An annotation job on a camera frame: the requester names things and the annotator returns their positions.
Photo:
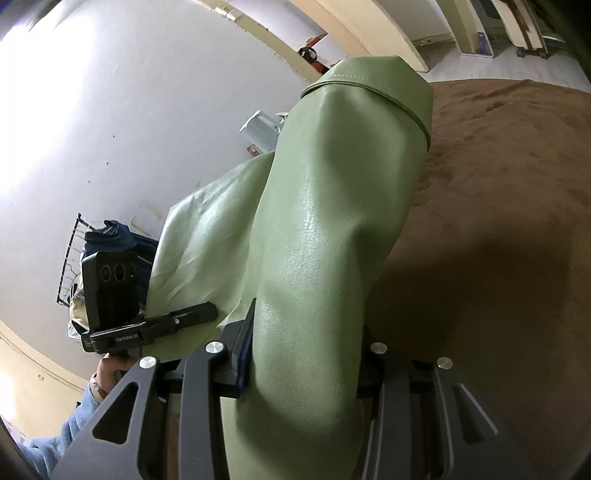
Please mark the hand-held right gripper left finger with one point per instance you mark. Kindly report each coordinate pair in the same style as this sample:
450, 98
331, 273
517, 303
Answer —
244, 357

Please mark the white standing mirror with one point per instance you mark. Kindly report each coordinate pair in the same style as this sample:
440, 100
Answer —
475, 32

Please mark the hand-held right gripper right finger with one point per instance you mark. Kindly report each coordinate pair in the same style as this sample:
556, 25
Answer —
369, 369

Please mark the blue jeans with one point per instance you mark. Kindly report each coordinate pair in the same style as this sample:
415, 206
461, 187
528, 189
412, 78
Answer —
120, 240

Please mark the green leather jacket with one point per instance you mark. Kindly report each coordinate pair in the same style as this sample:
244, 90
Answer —
314, 221

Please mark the red items in doorway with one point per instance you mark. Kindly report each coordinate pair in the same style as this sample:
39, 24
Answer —
314, 53

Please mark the person's left hand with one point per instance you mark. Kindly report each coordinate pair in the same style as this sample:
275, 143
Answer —
113, 371

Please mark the pale green bin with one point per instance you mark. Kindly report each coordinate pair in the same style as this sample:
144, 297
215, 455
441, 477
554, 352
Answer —
258, 131

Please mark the person's left forearm blue sleeve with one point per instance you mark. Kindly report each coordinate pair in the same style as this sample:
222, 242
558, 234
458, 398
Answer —
60, 438

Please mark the beige suitcase with black cloth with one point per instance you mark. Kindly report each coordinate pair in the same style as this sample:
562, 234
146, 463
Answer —
526, 27

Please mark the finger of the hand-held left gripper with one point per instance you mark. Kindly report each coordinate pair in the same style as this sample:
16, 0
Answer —
184, 318

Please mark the beige wooden door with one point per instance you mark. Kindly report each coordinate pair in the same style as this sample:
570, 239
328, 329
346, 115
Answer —
369, 32

